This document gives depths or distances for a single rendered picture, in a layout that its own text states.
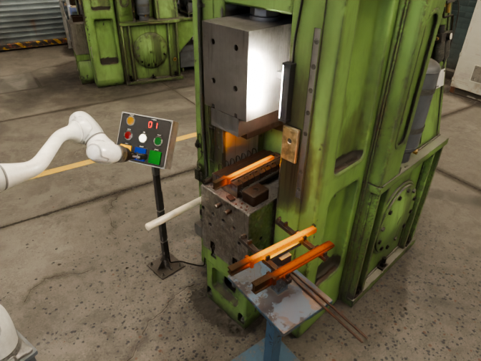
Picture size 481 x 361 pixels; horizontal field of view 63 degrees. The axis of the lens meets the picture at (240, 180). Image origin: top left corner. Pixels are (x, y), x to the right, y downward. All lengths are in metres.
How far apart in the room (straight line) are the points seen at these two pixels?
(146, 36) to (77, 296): 4.53
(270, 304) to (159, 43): 5.37
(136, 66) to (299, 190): 5.06
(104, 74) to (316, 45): 5.27
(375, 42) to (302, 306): 1.22
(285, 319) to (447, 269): 1.87
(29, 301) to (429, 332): 2.60
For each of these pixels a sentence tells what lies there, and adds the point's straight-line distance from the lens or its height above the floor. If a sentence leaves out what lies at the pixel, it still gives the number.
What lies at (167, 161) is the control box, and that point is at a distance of 2.28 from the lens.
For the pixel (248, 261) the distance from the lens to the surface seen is 1.59.
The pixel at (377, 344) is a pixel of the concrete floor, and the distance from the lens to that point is 2.71.
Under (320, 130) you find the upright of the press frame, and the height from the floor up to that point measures 1.39.
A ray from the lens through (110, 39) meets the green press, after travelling 6.61.
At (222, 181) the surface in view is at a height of 1.00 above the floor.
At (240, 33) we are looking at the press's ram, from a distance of 1.73.
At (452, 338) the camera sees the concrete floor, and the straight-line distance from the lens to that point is 2.93.
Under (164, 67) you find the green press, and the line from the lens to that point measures 6.79.
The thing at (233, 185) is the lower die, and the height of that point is 0.98.
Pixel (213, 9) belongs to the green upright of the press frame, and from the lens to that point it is 2.06.
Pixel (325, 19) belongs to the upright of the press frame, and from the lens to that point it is 1.63.
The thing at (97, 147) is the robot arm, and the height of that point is 1.29.
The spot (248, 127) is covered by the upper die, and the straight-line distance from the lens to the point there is 1.91.
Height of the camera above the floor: 2.10
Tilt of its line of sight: 32 degrees down
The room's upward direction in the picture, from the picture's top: 1 degrees clockwise
